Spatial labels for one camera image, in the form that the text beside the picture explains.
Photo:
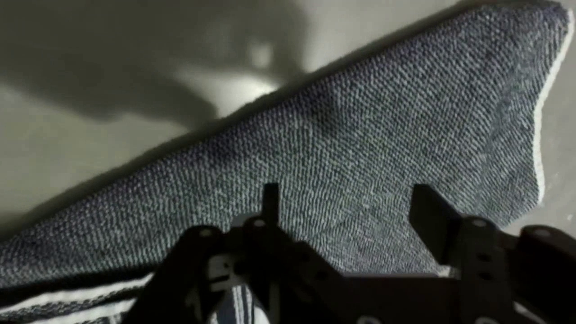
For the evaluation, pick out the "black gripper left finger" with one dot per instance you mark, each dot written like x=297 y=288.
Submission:
x=270 y=203

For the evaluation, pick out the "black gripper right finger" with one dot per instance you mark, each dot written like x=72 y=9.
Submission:
x=434 y=219

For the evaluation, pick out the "blue striped towel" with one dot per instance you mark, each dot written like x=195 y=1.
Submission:
x=456 y=104

